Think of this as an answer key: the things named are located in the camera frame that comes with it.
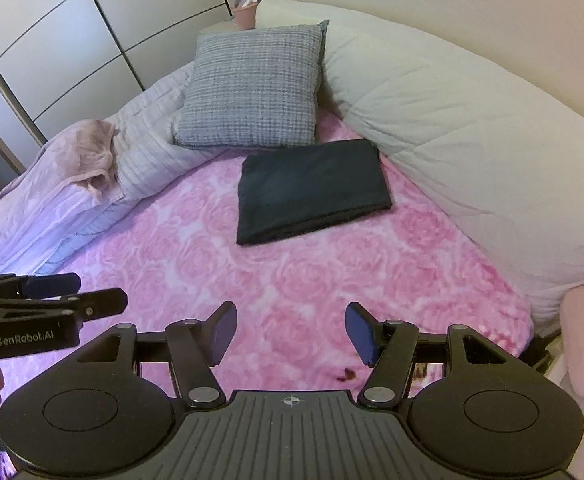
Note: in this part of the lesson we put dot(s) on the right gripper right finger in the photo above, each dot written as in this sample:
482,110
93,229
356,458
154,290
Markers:
365,332

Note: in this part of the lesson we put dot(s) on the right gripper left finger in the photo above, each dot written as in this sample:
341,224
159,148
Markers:
217,332

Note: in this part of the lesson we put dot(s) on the dark blue jeans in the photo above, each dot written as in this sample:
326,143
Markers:
296,191

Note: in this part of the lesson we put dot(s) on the folded lilac blanket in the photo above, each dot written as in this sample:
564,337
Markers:
72,173

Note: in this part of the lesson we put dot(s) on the white striped quilt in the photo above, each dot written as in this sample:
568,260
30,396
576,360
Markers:
147,160

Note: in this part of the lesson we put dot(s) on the cream padded headboard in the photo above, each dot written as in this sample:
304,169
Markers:
504,159

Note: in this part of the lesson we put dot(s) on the grey checked cushion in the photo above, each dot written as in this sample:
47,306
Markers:
254,89

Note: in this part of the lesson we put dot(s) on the white sliding wardrobe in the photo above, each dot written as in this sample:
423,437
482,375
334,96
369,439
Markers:
66,60

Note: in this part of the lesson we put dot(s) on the pink tissue box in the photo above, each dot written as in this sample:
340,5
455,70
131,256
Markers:
244,16

